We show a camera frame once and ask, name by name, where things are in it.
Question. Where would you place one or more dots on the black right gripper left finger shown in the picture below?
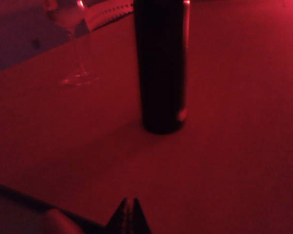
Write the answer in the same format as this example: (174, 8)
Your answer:
(123, 219)

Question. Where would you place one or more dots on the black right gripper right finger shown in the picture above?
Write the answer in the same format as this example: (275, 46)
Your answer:
(138, 219)

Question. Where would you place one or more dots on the clear stemmed wine glass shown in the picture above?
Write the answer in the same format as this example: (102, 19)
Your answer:
(78, 73)

